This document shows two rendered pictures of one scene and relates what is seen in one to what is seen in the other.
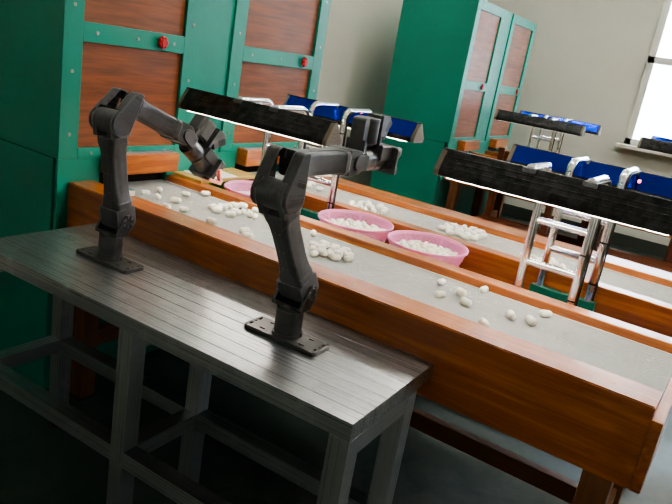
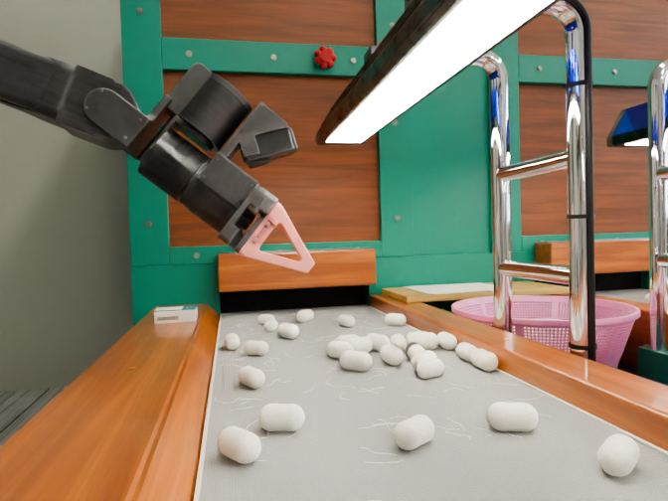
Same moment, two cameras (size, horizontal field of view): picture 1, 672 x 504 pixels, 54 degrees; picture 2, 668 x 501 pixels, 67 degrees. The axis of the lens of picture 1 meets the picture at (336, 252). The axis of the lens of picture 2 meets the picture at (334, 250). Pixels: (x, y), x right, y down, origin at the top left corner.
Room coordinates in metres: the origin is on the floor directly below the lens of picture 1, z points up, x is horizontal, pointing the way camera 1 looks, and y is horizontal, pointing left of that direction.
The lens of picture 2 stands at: (1.70, -0.02, 0.89)
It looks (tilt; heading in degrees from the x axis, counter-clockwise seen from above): 2 degrees down; 47
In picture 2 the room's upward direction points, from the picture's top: 2 degrees counter-clockwise
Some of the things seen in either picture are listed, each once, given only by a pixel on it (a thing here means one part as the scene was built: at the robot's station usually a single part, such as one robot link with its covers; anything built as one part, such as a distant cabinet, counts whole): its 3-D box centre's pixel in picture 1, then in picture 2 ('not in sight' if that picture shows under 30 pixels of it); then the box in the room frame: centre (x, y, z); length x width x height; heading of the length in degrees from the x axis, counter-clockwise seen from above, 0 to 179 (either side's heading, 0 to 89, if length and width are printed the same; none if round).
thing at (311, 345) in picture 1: (288, 321); not in sight; (1.39, 0.08, 0.71); 0.20 x 0.07 x 0.08; 61
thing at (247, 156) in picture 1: (264, 155); (603, 255); (2.88, 0.38, 0.83); 0.30 x 0.06 x 0.07; 149
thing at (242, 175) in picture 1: (217, 175); (472, 290); (2.57, 0.51, 0.77); 0.33 x 0.15 x 0.01; 149
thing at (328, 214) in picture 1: (353, 232); not in sight; (2.23, -0.05, 0.72); 0.27 x 0.27 x 0.10
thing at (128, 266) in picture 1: (110, 247); not in sight; (1.68, 0.60, 0.71); 0.20 x 0.07 x 0.08; 61
